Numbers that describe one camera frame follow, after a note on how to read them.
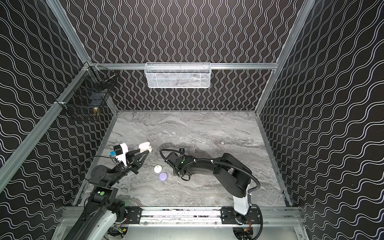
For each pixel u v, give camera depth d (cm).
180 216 75
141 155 66
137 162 64
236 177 48
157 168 90
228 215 74
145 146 68
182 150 82
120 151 58
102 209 54
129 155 64
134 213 76
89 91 96
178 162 69
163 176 86
